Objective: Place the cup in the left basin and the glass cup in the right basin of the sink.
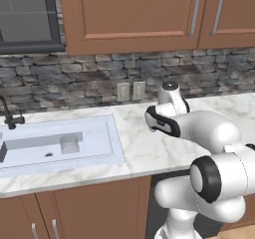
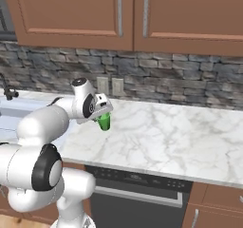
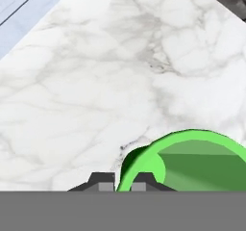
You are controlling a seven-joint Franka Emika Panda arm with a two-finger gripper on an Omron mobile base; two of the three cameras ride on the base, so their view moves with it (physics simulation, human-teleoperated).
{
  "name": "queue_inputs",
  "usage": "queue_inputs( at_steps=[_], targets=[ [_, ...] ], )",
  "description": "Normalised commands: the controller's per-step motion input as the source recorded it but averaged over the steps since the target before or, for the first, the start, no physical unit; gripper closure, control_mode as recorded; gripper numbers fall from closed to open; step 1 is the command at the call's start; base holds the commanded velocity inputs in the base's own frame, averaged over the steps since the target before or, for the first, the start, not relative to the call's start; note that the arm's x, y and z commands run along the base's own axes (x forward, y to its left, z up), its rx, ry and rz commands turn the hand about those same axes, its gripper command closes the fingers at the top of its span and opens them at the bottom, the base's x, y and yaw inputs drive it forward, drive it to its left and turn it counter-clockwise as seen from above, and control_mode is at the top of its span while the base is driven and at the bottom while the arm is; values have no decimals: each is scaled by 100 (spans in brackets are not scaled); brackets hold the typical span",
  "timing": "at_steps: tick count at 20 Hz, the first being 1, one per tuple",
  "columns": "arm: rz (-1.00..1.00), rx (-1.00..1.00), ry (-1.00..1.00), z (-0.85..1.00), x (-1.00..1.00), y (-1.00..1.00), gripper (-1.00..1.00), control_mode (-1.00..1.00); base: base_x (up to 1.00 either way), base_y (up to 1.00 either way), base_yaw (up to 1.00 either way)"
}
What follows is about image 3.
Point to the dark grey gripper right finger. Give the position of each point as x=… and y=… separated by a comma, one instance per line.
x=144, y=179

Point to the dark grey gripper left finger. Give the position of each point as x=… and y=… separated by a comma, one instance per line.
x=102, y=179

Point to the green cup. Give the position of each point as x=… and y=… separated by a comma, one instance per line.
x=198, y=167

